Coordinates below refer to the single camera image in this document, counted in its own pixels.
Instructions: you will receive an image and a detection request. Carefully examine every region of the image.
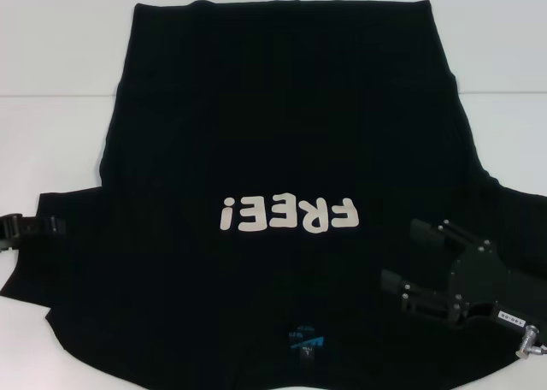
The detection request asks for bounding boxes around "black shirt with FREE print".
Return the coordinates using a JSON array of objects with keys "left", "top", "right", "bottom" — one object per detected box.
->
[{"left": 0, "top": 0, "right": 547, "bottom": 390}]

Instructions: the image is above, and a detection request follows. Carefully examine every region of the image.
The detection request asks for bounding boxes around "silver cable plug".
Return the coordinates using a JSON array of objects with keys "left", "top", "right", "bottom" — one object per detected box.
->
[{"left": 515, "top": 322, "right": 543, "bottom": 360}]

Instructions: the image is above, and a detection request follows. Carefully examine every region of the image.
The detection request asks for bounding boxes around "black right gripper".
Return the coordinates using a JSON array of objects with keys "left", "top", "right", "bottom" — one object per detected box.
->
[{"left": 379, "top": 218, "right": 531, "bottom": 328}]

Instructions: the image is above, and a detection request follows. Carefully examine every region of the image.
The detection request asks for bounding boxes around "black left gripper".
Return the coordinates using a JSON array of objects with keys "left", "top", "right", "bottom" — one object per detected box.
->
[{"left": 0, "top": 213, "right": 68, "bottom": 252}]

